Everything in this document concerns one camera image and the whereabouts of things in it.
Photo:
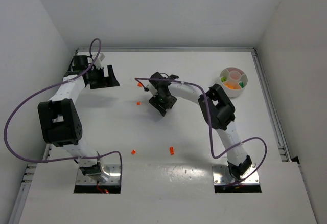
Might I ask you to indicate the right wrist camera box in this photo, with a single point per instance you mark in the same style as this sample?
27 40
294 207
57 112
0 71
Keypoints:
150 88

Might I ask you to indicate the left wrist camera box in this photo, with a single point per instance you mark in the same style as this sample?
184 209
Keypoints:
98 62

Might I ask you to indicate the orange double lego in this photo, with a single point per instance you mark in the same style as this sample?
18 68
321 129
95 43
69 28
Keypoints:
172 151

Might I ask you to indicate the white divided bowl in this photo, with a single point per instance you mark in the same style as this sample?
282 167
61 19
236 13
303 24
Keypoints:
235 76

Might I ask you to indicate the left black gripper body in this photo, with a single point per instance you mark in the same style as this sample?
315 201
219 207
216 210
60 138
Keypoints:
101 78

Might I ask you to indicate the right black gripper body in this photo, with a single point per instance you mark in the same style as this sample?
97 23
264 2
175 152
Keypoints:
160 105

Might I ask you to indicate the yellow-orange legos in bowl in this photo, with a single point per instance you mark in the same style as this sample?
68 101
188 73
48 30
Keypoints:
233 86

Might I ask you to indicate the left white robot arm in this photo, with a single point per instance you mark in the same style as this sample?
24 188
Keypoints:
59 120

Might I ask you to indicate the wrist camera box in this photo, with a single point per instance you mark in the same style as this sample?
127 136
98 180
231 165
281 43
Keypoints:
150 88
98 62

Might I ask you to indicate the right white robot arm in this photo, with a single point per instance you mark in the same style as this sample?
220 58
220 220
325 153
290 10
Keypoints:
216 107

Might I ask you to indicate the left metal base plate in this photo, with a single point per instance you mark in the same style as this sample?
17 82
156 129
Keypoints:
104 174

